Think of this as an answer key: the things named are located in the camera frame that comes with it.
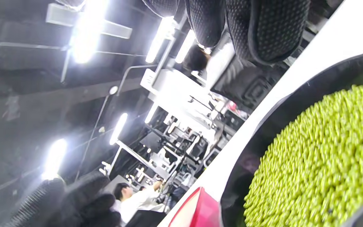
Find person's right hand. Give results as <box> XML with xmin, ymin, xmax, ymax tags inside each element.
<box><xmin>2</xmin><ymin>0</ymin><xmax>311</xmax><ymax>227</ymax></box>

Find black cast iron frying pan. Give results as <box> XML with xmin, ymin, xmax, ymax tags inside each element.
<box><xmin>221</xmin><ymin>47</ymin><xmax>363</xmax><ymax>227</ymax></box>

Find green mung beans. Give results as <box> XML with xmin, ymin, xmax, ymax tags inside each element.
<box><xmin>244</xmin><ymin>84</ymin><xmax>363</xmax><ymax>227</ymax></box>

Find pink plastic container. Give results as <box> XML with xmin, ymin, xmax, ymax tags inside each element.
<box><xmin>181</xmin><ymin>189</ymin><xmax>222</xmax><ymax>227</ymax></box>

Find red plastic container lid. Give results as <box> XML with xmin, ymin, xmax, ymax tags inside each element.
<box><xmin>168</xmin><ymin>187</ymin><xmax>202</xmax><ymax>227</ymax></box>

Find black office chair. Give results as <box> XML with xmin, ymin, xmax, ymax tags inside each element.
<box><xmin>210</xmin><ymin>61</ymin><xmax>281</xmax><ymax>114</ymax></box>

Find white background desk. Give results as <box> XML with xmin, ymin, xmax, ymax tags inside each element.
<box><xmin>140</xmin><ymin>69</ymin><xmax>215</xmax><ymax>128</ymax></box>

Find white ceiling panel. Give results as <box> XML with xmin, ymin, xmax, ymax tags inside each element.
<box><xmin>45</xmin><ymin>3</ymin><xmax>133</xmax><ymax>40</ymax></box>

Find rows of ceiling lights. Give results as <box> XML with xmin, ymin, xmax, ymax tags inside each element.
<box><xmin>41</xmin><ymin>0</ymin><xmax>198</xmax><ymax>182</ymax></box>

